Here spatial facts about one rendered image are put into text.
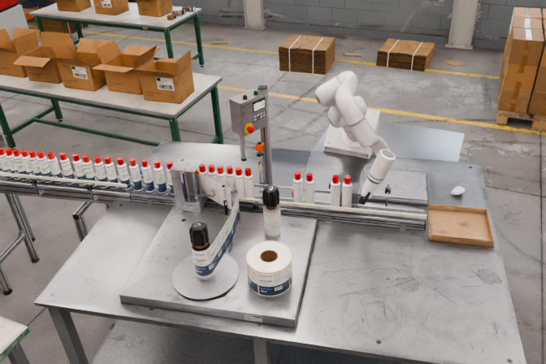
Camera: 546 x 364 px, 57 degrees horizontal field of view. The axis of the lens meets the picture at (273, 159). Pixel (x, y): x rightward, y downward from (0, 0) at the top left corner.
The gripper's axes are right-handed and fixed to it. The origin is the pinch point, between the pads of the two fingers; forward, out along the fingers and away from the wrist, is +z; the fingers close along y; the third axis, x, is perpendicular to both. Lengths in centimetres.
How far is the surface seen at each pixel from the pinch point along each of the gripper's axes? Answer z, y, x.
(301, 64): 113, -395, -65
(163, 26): 102, -330, -231
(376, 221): 5.5, 5.5, 10.4
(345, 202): 3.6, 2.4, -7.9
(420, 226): -1.8, 5.5, 31.4
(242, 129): -15, 1, -72
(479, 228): -10, 0, 60
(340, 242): 14.0, 21.6, -4.5
